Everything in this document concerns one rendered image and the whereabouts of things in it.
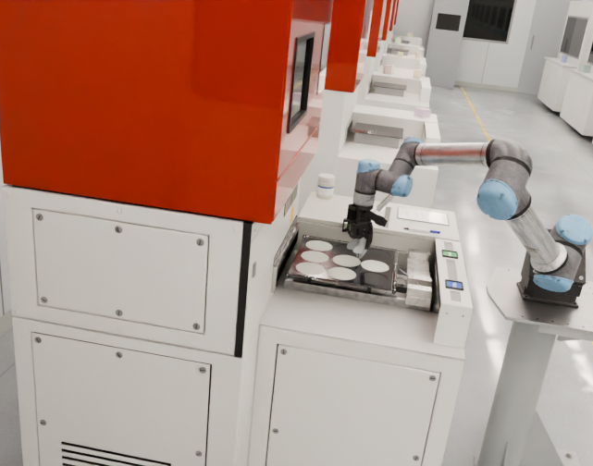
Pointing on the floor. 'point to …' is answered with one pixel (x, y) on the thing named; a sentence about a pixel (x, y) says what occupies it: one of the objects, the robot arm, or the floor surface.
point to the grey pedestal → (522, 406)
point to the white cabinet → (349, 402)
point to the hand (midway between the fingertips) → (360, 255)
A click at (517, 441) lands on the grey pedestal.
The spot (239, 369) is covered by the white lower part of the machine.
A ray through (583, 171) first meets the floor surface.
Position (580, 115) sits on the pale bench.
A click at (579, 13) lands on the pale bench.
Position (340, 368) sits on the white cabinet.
